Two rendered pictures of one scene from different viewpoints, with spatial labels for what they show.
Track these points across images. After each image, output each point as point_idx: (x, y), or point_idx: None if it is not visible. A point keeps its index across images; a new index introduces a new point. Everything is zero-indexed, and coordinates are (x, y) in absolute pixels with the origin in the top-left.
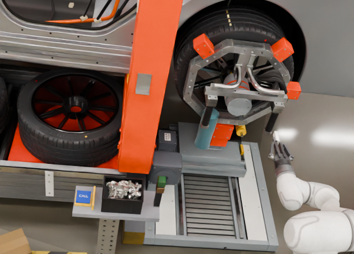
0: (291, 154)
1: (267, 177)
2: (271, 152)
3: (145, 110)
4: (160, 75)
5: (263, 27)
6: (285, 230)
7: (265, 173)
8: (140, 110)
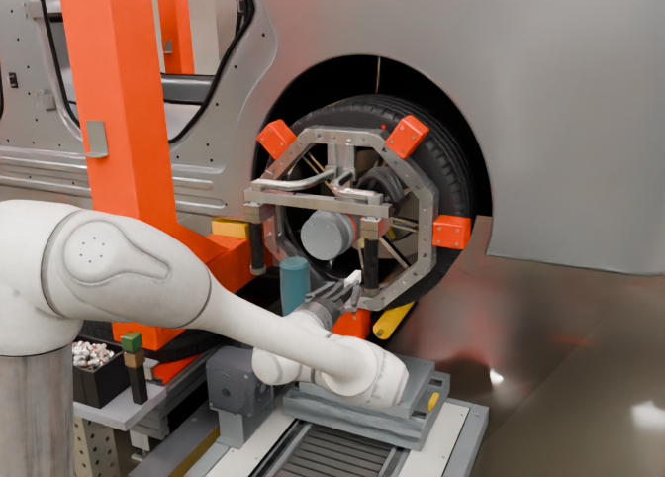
0: (353, 300)
1: (488, 473)
2: (313, 292)
3: (114, 199)
4: (115, 123)
5: (381, 106)
6: None
7: (489, 466)
8: (108, 200)
